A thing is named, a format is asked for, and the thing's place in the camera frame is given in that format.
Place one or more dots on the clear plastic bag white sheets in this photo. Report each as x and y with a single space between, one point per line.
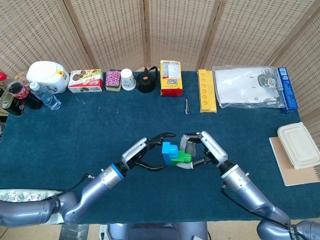
237 87

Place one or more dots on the green toy brick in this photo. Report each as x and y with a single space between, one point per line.
183 158

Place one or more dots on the woven folding screen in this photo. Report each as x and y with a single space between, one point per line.
112 32

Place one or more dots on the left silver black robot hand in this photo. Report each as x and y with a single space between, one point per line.
136 152

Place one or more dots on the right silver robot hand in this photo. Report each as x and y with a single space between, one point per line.
215 150

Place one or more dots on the blue toy brick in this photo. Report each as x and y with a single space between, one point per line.
168 150

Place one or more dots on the brown spiral notebook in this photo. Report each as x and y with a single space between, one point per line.
295 175

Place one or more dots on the red white cookie box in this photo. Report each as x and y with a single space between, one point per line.
86 81

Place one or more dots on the yellow tray with round holes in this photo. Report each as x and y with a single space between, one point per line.
207 92

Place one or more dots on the clear plastic water bottle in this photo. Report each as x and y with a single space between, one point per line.
47 97

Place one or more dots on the red capped bottle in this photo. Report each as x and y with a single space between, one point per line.
2 76

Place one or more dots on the beige takeaway container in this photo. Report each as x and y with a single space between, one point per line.
300 145

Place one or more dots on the dark sauce bottle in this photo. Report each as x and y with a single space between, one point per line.
11 106

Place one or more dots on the blue cardboard box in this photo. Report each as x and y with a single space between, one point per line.
288 90

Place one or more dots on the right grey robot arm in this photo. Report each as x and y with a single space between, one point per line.
245 190

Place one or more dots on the blue table cloth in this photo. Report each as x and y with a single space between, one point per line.
75 140

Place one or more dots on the yellow sponge pink patterned top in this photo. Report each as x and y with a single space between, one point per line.
113 78

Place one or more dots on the grey robot torso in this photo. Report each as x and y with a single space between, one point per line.
155 231

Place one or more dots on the grey tape roll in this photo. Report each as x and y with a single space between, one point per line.
268 71
272 83

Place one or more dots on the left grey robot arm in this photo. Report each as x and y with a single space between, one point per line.
75 200

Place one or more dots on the stack of white paper cups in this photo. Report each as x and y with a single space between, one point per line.
128 80

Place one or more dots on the yellow red snack bag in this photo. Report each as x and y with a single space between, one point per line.
171 82

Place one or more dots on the cola bottle red label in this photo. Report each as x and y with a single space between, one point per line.
22 93

